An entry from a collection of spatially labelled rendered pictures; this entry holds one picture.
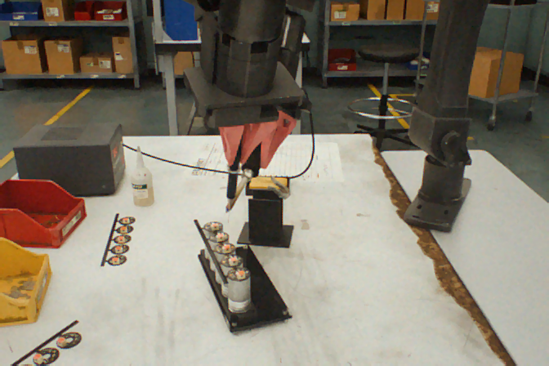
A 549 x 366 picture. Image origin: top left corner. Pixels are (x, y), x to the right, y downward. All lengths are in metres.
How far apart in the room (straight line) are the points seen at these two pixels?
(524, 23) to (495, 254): 4.98
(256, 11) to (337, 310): 0.36
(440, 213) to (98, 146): 0.55
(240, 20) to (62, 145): 0.52
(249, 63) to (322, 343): 0.30
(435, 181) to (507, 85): 3.23
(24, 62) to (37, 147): 4.18
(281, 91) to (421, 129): 0.38
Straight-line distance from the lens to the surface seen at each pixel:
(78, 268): 0.75
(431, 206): 0.88
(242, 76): 0.47
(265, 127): 0.51
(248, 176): 0.67
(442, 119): 0.82
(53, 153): 0.92
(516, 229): 0.87
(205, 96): 0.48
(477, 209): 0.91
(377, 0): 4.80
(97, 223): 0.85
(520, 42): 5.73
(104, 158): 0.90
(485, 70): 3.90
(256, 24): 0.45
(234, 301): 0.59
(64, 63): 4.97
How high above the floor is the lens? 1.14
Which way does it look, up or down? 22 degrees down
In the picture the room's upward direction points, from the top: straight up
